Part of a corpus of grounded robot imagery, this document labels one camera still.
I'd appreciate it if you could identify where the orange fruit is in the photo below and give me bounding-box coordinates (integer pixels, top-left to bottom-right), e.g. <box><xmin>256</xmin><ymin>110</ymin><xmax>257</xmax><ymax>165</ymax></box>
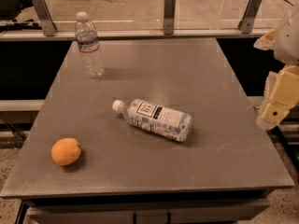
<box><xmin>51</xmin><ymin>138</ymin><xmax>81</xmax><ymax>166</ymax></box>

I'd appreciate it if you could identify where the grey table frame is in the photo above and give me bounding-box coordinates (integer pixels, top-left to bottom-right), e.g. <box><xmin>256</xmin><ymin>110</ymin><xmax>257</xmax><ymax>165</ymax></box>
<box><xmin>14</xmin><ymin>189</ymin><xmax>269</xmax><ymax>224</ymax></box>

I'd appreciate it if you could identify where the blue label plastic bottle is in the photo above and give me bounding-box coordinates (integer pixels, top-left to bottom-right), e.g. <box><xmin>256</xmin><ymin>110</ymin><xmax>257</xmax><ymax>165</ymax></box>
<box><xmin>112</xmin><ymin>99</ymin><xmax>192</xmax><ymax>142</ymax></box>

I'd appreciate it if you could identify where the middle metal bracket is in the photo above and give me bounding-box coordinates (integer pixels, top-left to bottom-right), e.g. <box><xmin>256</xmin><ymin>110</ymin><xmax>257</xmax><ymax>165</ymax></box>
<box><xmin>163</xmin><ymin>0</ymin><xmax>176</xmax><ymax>35</ymax></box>

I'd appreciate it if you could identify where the right metal bracket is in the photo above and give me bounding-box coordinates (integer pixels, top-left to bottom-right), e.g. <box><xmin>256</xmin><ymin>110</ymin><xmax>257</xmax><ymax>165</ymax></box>
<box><xmin>237</xmin><ymin>0</ymin><xmax>263</xmax><ymax>34</ymax></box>

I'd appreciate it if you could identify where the metal bracket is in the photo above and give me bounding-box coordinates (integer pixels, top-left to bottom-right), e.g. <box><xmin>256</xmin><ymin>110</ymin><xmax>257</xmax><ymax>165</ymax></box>
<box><xmin>31</xmin><ymin>0</ymin><xmax>57</xmax><ymax>36</ymax></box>
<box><xmin>163</xmin><ymin>0</ymin><xmax>176</xmax><ymax>35</ymax></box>
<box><xmin>237</xmin><ymin>0</ymin><xmax>263</xmax><ymax>34</ymax></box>

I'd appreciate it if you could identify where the clear plastic water bottle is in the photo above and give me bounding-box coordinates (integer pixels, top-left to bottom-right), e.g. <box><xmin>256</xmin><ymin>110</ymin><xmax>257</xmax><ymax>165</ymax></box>
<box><xmin>75</xmin><ymin>12</ymin><xmax>105</xmax><ymax>78</ymax></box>

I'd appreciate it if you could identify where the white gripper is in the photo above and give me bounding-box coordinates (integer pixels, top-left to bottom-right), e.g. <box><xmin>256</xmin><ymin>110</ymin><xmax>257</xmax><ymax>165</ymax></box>
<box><xmin>253</xmin><ymin>3</ymin><xmax>299</xmax><ymax>130</ymax></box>

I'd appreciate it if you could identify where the left metal bracket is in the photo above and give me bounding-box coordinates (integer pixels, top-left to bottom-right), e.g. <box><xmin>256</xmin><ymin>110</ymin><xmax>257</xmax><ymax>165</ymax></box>
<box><xmin>31</xmin><ymin>0</ymin><xmax>57</xmax><ymax>36</ymax></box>

